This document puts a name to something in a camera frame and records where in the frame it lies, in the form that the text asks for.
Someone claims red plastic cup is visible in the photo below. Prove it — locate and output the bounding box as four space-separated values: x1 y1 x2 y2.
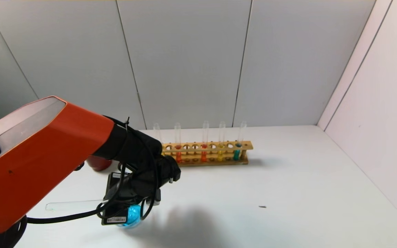
86 155 113 172

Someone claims glass test tube orange pigment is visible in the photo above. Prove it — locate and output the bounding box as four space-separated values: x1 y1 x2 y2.
174 123 182 163
201 121 210 162

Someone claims glass test tube yellow pigment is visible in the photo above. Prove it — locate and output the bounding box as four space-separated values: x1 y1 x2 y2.
217 121 226 162
153 123 166 145

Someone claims wooden test tube rack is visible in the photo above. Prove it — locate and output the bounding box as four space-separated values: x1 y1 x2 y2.
161 141 254 167

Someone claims clear glass beaker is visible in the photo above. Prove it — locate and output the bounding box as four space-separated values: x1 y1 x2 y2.
116 203 151 229

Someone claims glass test tube teal pigment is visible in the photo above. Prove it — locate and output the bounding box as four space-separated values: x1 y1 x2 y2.
233 121 247 161

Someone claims glass test tube blue pigment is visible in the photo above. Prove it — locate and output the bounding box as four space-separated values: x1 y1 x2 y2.
45 199 109 212

